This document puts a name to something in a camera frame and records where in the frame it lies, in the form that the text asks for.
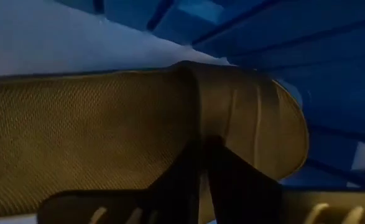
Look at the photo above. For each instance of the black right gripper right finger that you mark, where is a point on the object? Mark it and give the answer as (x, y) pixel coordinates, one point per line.
(241, 193)

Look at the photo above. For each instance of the blue plastic bin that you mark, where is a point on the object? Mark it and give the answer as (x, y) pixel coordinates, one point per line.
(325, 46)

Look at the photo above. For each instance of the tan rubber slide sandal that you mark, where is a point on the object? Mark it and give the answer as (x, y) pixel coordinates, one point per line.
(76, 124)

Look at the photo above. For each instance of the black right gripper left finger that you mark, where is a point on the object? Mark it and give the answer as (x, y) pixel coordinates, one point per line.
(169, 199)

